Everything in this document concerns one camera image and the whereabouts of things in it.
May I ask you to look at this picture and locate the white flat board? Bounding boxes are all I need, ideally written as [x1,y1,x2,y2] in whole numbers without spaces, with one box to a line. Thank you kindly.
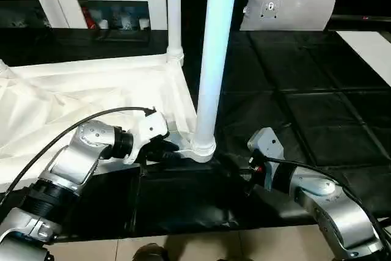
[335,30,391,87]

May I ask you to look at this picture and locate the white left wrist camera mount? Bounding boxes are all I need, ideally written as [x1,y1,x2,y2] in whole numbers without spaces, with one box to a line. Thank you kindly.
[123,109,170,166]

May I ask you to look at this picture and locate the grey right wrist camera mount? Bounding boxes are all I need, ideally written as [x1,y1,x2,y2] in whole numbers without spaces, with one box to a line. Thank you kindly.
[246,127,285,190]

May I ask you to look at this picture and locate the small red bottle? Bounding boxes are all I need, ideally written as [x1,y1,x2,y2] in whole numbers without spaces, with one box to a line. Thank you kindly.
[84,10,95,29]

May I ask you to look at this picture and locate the dark rounded robot foot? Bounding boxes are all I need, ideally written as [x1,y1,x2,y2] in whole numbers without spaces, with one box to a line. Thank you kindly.
[134,242,170,261]

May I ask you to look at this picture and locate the white plastic table top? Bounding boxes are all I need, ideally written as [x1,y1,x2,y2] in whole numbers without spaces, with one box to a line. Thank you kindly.
[0,54,217,194]

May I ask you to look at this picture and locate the grey cushion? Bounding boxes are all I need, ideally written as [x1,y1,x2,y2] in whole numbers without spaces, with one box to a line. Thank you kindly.
[239,0,339,32]

